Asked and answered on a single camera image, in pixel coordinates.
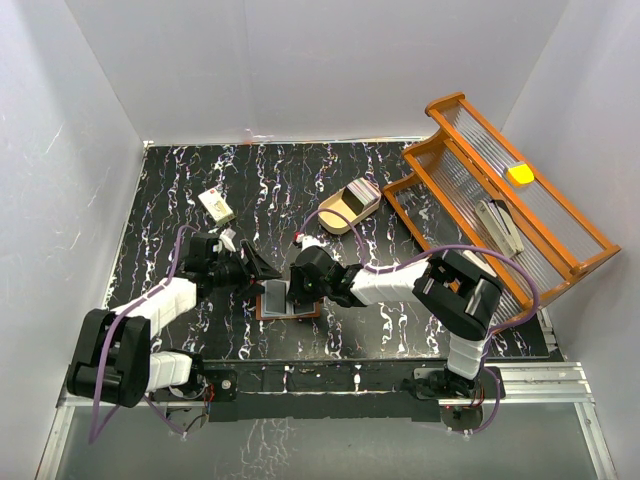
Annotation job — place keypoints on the aluminium frame profile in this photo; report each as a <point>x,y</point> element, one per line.
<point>545,427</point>

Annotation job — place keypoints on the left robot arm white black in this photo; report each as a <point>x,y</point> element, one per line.
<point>113,360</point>

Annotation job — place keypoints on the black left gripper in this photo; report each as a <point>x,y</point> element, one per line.
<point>259,269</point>

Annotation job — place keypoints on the beige oval plastic tray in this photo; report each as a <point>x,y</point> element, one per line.
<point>335,215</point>

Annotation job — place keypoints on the orange leather card holder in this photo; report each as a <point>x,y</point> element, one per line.
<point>309,310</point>

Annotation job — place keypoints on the white staples box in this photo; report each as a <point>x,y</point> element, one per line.
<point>217,207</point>

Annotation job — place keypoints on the large grey black stapler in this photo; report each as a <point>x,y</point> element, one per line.
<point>497,220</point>

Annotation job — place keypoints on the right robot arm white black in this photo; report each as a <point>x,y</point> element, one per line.
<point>462,296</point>

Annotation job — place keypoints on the yellow sticky note block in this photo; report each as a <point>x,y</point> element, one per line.
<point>519,175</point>

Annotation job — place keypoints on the orange wooden tiered rack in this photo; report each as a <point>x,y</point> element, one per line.
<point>470,168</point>

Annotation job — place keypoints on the black base rail with mounts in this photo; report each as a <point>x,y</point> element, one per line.
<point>339,389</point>

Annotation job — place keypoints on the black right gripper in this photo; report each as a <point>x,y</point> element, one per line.
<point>296,293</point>

